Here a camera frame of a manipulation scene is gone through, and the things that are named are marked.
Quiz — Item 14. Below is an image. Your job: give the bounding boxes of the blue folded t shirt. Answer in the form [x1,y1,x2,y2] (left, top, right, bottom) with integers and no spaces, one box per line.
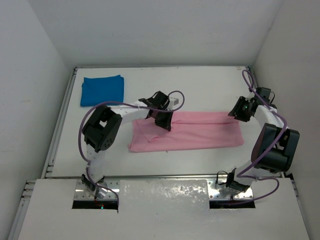
[80,75,125,107]

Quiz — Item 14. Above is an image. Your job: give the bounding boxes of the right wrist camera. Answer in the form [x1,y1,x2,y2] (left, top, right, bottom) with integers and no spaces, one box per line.
[256,87,275,105]

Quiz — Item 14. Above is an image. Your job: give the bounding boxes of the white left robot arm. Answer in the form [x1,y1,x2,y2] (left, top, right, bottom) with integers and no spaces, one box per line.
[78,91,179,192]

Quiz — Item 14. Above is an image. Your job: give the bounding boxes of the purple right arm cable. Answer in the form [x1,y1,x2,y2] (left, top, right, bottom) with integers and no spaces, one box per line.
[224,69,288,206]

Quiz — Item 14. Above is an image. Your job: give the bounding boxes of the pink t shirt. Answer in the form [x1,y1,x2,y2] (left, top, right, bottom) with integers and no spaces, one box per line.
[128,111,245,153]

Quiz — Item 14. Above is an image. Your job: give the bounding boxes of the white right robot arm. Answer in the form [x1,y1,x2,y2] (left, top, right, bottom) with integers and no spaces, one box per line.
[225,96,300,193]

